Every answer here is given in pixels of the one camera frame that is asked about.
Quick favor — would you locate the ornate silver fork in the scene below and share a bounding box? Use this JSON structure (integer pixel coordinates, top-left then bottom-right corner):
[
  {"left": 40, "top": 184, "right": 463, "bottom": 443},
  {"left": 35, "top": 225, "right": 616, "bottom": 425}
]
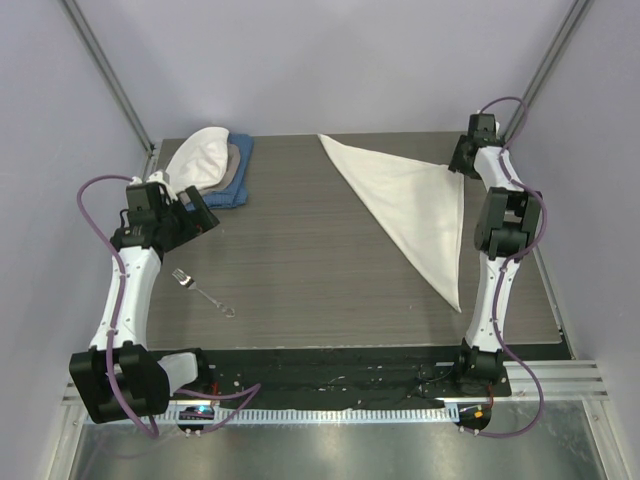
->
[{"left": 172, "top": 268, "right": 236, "bottom": 318}]

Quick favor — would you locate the white cloth napkin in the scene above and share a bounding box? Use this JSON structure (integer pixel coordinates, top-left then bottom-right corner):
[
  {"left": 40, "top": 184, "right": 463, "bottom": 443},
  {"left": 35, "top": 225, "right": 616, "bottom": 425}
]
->
[{"left": 318, "top": 134, "right": 464, "bottom": 312}]

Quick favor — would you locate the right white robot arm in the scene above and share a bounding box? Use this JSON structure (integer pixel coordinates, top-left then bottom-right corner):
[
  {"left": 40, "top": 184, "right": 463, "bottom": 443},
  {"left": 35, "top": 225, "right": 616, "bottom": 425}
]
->
[{"left": 449, "top": 111, "right": 544, "bottom": 396}]

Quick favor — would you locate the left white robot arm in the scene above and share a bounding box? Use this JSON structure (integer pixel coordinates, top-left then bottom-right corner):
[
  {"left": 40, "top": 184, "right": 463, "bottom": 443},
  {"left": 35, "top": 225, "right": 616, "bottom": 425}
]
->
[{"left": 69, "top": 179, "right": 219, "bottom": 424}]

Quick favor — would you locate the white folded cloth on pile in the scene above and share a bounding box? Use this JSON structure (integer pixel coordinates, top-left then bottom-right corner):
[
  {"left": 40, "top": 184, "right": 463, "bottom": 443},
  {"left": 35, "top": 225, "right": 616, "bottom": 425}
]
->
[{"left": 165, "top": 127, "right": 240, "bottom": 194}]

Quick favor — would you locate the blue checkered cloth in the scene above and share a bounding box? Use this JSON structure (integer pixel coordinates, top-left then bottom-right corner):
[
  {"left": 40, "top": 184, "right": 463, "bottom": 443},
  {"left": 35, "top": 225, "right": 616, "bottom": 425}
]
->
[{"left": 184, "top": 134, "right": 254, "bottom": 210}]

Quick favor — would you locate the grey cloth in pile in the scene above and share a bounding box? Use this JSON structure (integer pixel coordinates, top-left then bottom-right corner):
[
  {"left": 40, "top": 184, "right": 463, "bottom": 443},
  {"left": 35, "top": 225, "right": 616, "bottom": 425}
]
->
[{"left": 196, "top": 143, "right": 241, "bottom": 195}]

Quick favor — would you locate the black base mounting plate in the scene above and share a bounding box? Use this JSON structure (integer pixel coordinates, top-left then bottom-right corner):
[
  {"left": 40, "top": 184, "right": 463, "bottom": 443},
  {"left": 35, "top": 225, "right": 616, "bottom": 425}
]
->
[{"left": 187, "top": 346, "right": 511, "bottom": 411}]

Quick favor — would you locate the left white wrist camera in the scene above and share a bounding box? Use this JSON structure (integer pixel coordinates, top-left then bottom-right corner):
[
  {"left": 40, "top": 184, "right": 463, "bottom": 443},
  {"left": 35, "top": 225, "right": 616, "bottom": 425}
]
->
[{"left": 129, "top": 170, "right": 175, "bottom": 197}]

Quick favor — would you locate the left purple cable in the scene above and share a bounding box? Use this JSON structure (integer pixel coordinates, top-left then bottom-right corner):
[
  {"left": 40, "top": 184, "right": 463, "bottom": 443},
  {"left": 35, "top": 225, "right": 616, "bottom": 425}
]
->
[{"left": 74, "top": 173, "right": 261, "bottom": 441}]

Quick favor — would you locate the purple cable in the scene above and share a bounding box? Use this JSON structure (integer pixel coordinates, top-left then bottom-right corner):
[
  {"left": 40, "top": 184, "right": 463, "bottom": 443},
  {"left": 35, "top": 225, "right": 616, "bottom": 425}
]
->
[
  {"left": 74, "top": 173, "right": 261, "bottom": 441},
  {"left": 474, "top": 96, "right": 549, "bottom": 440}
]

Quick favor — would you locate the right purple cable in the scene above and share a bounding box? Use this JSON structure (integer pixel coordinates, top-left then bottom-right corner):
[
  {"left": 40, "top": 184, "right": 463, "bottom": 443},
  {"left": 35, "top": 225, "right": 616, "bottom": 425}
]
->
[{"left": 474, "top": 96, "right": 549, "bottom": 440}]

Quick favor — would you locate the left aluminium frame post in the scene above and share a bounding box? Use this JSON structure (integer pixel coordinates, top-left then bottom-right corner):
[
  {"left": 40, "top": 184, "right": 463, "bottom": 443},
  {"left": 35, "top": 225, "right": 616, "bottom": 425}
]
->
[{"left": 59, "top": 0, "right": 154, "bottom": 157}]

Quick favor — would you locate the aluminium frame post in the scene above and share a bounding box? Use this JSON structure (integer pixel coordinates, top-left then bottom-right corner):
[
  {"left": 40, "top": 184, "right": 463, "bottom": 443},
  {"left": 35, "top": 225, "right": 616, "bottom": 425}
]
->
[
  {"left": 59, "top": 0, "right": 154, "bottom": 157},
  {"left": 504, "top": 0, "right": 594, "bottom": 140}
]

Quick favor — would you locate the right aluminium frame post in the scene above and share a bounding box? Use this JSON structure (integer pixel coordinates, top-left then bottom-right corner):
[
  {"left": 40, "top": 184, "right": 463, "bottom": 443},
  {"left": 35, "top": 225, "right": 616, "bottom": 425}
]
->
[{"left": 504, "top": 0, "right": 594, "bottom": 140}]

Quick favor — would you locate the white slotted cable duct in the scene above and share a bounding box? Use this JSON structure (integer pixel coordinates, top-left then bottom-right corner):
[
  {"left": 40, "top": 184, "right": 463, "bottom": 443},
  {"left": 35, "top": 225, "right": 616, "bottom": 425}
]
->
[{"left": 169, "top": 405, "right": 460, "bottom": 422}]

